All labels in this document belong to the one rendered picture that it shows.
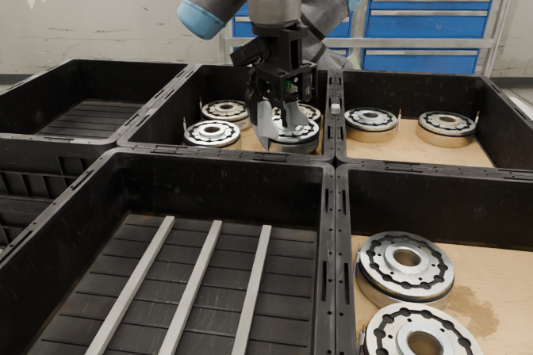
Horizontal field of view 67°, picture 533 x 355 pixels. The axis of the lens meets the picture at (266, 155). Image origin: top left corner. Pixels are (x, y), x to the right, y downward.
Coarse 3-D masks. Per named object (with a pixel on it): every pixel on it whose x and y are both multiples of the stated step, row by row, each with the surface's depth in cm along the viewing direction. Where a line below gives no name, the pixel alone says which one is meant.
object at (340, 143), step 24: (336, 72) 83; (360, 72) 84; (384, 72) 83; (408, 72) 83; (336, 96) 71; (504, 96) 71; (336, 120) 62; (528, 120) 62; (336, 144) 55; (432, 168) 50; (456, 168) 50; (480, 168) 50
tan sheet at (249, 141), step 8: (200, 120) 86; (248, 128) 83; (320, 128) 83; (248, 136) 80; (256, 136) 80; (320, 136) 80; (248, 144) 77; (256, 144) 77; (320, 144) 77; (312, 152) 74; (320, 152) 74
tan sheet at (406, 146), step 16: (400, 128) 83; (352, 144) 77; (368, 144) 77; (384, 144) 77; (400, 144) 77; (416, 144) 77; (400, 160) 71; (416, 160) 71; (432, 160) 71; (448, 160) 71; (464, 160) 71; (480, 160) 71
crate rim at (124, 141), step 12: (192, 72) 84; (324, 72) 85; (180, 84) 77; (168, 96) 72; (156, 108) 66; (144, 120) 62; (132, 132) 58; (324, 132) 58; (120, 144) 55; (132, 144) 55; (144, 144) 55; (156, 144) 55; (324, 144) 55; (264, 156) 52; (276, 156) 52; (288, 156) 52; (300, 156) 52; (312, 156) 52; (324, 156) 52
